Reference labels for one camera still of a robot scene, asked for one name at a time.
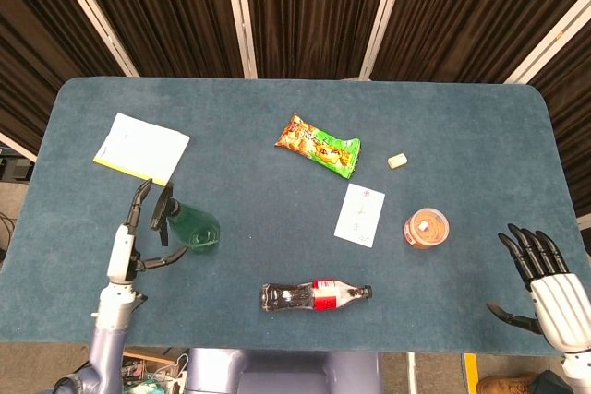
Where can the yellow floor tape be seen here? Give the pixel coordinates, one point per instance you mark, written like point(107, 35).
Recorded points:
point(471, 373)

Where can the white and yellow notepad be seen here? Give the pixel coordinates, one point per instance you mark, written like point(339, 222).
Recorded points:
point(141, 147)

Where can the blue table cloth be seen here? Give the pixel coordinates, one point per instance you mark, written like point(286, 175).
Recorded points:
point(295, 209)

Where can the small white eraser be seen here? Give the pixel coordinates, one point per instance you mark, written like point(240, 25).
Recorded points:
point(397, 160)

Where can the orange green snack bag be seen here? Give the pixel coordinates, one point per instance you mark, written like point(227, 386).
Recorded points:
point(318, 144)

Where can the wooden crate with clutter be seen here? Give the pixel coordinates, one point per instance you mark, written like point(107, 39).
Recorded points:
point(148, 373)

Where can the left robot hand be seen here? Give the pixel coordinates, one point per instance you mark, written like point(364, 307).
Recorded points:
point(124, 251)

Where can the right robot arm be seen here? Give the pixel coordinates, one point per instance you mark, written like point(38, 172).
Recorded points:
point(577, 373)

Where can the green spray bottle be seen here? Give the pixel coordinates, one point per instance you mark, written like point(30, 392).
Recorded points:
point(191, 228)

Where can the cola bottle red label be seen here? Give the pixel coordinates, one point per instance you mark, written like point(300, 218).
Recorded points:
point(314, 296)

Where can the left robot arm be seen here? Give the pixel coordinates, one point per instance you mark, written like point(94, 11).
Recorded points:
point(108, 334)

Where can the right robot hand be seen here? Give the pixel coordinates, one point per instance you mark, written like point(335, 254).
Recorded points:
point(554, 306)

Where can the white paper card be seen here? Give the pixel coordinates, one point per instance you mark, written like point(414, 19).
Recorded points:
point(360, 215)

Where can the brown shoe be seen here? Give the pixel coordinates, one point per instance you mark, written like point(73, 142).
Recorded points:
point(505, 385)

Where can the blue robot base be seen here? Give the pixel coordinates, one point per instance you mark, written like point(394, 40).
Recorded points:
point(286, 371)

